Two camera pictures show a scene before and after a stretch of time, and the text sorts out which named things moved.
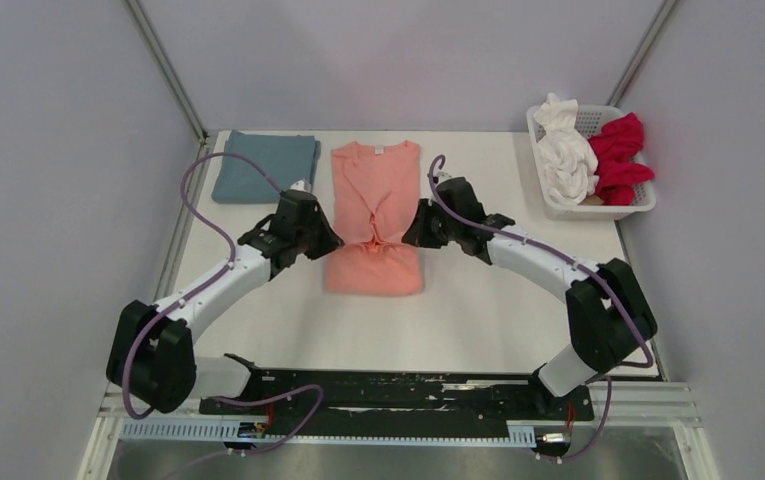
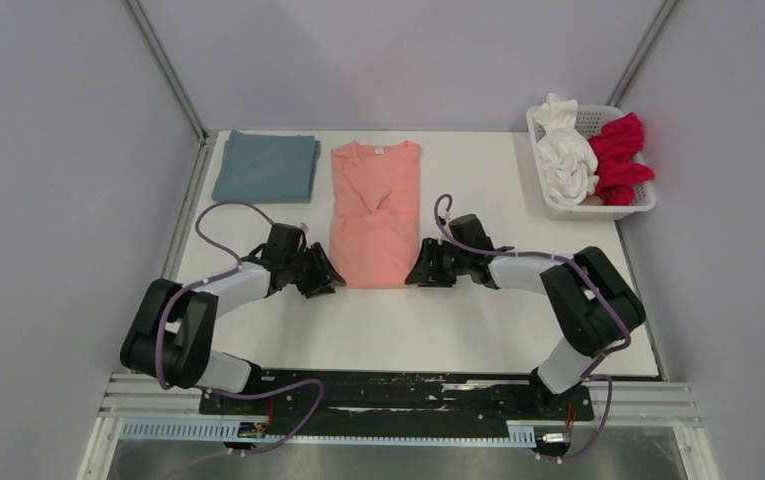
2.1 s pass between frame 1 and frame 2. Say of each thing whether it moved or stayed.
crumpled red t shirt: stayed
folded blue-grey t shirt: stayed
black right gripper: moved
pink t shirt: stayed
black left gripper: moved
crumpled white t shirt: stayed
